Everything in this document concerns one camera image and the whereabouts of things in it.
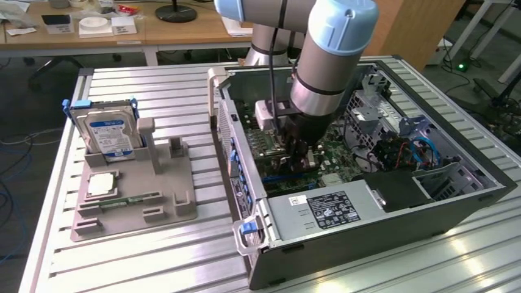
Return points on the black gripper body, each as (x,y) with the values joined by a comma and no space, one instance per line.
(309,128)

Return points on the black graphics card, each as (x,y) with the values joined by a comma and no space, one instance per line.
(276,168)

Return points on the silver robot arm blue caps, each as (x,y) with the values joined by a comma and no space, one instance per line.
(333,61)

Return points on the green motherboard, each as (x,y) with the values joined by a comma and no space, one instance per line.
(333,143)

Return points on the blue expansion slot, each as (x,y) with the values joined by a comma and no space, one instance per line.
(285,178)

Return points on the metal drive cage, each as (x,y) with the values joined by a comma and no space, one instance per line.
(378,113)

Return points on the small silver heatsink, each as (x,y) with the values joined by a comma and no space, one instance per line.
(334,180)

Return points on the grey power supply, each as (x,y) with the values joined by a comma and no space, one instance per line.
(293,219)

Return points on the blue case latch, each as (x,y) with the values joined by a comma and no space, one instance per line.
(248,229)

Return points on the white paper stack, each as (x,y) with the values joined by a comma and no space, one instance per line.
(236,30)

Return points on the open black PC case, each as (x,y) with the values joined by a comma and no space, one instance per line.
(366,244)

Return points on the wooden cabinet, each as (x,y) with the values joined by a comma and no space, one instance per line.
(414,30)

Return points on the wooden desk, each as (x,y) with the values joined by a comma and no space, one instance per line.
(183,30)

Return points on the grey parts rack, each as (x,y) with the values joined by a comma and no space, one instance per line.
(139,180)

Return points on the black floor stand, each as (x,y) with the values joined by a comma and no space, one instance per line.
(500,100)

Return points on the hard disk blue carrier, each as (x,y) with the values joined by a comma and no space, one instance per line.
(108,134)

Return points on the black round lamp base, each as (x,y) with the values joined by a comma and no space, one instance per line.
(175,13)

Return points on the green RAM stick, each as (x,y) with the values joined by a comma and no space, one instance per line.
(129,201)

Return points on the silver CPU chip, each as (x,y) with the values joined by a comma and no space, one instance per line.
(101,184)

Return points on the plain white box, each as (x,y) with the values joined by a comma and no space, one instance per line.
(121,26)

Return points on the red packet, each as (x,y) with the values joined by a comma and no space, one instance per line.
(127,9)

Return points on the white box round insert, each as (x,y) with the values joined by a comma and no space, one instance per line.
(95,24)

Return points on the black chair base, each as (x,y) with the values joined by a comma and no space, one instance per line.
(61,62)

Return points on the white box black top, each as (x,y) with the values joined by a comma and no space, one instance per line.
(56,19)

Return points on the grey cup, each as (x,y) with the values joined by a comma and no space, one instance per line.
(60,3)

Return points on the white label card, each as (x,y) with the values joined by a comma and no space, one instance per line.
(20,31)

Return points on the clear plastic bag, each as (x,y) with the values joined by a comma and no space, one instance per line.
(12,15)

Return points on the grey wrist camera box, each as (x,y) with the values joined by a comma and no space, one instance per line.
(264,116)

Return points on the white table frame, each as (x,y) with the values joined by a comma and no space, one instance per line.
(464,33)

